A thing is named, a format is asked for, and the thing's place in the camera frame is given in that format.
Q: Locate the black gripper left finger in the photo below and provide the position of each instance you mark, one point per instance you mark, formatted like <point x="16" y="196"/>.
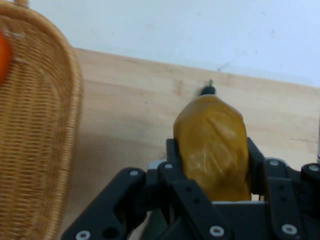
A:
<point x="140" y="200"/>

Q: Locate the yellow-brown bell pepper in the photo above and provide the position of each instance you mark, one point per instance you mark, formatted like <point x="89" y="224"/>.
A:
<point x="212" y="140"/>

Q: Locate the orange persimmon with green calyx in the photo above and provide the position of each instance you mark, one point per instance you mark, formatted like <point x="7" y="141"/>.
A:
<point x="3" y="57"/>

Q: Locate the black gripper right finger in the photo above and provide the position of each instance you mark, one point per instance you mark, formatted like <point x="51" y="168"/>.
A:
<point x="290" y="200"/>

